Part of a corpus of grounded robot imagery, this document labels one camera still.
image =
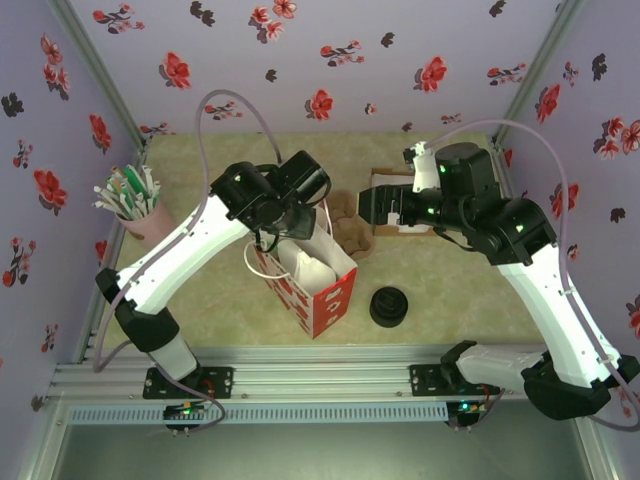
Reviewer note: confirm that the wide aluminium base rail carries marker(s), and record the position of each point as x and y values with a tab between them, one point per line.
320	372

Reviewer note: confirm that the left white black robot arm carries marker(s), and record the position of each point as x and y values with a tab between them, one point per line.
175	255

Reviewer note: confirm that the stack of black cup lids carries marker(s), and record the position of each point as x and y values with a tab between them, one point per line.
389	306

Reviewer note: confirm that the stack of pulp cup carriers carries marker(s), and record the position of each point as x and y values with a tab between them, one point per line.
352	240

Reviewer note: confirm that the aluminium corner post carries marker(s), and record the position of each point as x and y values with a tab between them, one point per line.
80	35
547	50

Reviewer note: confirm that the brown cardboard tray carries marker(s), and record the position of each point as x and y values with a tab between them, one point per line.
385	233

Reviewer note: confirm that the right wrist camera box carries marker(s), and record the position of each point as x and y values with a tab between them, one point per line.
425	170

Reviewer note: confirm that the white wrapped straw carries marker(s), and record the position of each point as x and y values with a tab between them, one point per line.
148	185
155	195
107	209
107	198

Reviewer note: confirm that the white paper napkin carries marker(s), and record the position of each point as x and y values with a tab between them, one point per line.
310	270

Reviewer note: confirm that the red white paper bag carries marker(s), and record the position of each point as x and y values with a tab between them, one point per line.
330	305

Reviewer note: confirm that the aluminium side frame rail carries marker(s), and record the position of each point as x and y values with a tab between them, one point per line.
504	170

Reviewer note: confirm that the small black controller board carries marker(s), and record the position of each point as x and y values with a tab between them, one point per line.
465	407
186	412

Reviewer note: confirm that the pink straw holder cup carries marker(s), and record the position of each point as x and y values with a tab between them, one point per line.
147	232

